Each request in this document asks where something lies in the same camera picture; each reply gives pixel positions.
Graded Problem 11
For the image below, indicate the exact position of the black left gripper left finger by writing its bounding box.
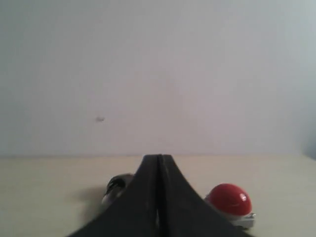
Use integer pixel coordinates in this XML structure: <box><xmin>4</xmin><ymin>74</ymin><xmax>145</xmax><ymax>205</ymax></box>
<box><xmin>70</xmin><ymin>155</ymin><xmax>158</xmax><ymax>237</ymax></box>

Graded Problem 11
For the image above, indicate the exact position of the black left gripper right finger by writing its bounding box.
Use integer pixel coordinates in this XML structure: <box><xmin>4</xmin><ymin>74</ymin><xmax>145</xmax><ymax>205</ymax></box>
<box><xmin>158</xmin><ymin>155</ymin><xmax>247</xmax><ymax>237</ymax></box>

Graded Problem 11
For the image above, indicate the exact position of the yellow black claw hammer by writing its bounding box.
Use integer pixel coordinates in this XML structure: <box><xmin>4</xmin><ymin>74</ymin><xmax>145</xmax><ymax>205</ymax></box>
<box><xmin>104</xmin><ymin>173</ymin><xmax>134</xmax><ymax>197</ymax></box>

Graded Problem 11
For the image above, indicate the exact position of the red dome push button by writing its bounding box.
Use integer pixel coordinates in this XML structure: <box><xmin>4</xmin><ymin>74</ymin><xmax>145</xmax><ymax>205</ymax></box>
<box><xmin>204</xmin><ymin>183</ymin><xmax>256</xmax><ymax>230</ymax></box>

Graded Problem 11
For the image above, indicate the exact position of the round metal plate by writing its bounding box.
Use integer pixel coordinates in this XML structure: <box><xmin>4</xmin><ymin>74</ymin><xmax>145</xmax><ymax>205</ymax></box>
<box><xmin>101</xmin><ymin>193</ymin><xmax>121</xmax><ymax>207</ymax></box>

